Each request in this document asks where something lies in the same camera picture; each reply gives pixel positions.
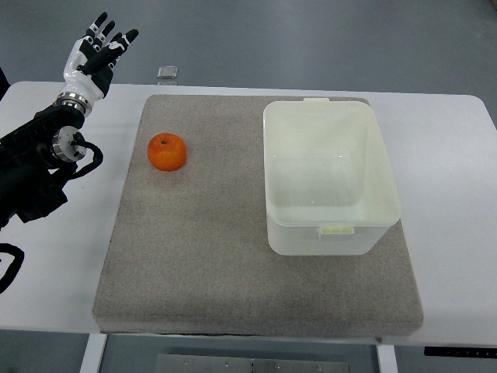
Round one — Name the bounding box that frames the orange fruit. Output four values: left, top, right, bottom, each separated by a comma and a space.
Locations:
147, 133, 187, 172

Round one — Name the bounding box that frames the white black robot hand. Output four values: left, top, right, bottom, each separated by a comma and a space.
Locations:
56, 12, 139, 117

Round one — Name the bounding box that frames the black table control panel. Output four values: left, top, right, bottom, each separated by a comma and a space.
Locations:
424, 347, 497, 359

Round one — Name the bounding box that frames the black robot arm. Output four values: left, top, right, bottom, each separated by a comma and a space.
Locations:
1, 99, 103, 227

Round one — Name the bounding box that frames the beige felt mat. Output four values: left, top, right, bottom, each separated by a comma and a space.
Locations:
92, 95, 423, 338

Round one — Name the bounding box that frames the white table leg left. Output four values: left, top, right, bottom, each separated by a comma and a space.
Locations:
79, 333, 107, 373

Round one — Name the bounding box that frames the translucent white plastic box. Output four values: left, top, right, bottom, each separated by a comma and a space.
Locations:
263, 98, 401, 256

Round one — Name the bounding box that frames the small silver floor plate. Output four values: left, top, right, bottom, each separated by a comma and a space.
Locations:
157, 65, 179, 80

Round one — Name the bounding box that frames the white table leg right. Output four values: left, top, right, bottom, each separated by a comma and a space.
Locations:
376, 338, 398, 373

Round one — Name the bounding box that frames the white table leg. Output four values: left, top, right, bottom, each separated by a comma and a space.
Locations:
376, 338, 398, 373
79, 333, 107, 373

